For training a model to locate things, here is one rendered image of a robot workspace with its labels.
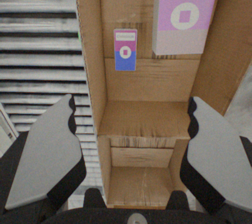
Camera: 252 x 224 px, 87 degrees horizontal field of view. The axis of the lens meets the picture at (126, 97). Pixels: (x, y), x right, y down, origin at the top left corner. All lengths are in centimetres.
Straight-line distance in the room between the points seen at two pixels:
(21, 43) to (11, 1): 13
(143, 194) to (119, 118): 40
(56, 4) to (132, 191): 77
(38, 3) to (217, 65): 58
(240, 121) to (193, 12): 193
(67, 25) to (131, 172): 68
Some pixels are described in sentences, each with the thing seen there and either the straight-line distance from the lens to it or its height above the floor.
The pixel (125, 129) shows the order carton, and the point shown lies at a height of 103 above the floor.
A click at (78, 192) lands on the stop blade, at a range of 132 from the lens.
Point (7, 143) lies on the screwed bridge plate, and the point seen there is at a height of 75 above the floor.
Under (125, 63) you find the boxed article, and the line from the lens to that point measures 37.
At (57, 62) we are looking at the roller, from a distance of 63.
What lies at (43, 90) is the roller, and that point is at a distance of 72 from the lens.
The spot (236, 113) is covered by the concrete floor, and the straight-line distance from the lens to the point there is 206.
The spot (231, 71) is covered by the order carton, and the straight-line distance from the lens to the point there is 35.
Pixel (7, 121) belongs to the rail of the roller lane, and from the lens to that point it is 98.
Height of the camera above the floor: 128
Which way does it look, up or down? 59 degrees down
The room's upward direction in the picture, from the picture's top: 178 degrees counter-clockwise
